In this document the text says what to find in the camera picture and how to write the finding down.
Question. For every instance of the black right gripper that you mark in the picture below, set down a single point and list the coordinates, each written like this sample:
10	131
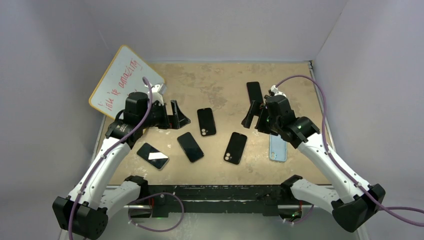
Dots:
254	110

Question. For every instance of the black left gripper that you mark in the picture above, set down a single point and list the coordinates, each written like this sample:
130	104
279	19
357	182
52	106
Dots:
176	121

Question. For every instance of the purple phone black screen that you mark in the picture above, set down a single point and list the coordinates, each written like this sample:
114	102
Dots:
254	92

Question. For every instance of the black phone case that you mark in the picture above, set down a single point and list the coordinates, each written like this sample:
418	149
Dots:
206	122
235	148

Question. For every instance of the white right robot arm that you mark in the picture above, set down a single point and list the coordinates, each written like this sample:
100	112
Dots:
353	200

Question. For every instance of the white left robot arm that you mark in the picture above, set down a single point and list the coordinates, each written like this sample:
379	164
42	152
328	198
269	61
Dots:
87	209

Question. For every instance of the black phone centre left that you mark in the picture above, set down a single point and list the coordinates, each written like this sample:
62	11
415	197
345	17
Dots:
190	147

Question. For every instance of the light blue phone case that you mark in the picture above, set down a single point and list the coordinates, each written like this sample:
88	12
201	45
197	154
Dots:
277	149

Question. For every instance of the phone with bright reflection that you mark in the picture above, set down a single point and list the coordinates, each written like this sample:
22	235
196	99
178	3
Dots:
152	156

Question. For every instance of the white whiteboard with red writing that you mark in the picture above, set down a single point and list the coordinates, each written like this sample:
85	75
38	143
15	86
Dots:
122	77

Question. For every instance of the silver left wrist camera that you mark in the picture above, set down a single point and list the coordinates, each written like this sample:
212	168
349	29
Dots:
159	89

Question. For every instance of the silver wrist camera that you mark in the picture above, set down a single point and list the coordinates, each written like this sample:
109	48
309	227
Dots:
159	89
274	91

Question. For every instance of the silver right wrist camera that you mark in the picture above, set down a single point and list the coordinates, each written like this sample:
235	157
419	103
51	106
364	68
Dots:
274	91

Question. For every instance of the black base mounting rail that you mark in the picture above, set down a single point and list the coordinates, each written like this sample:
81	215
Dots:
267	200

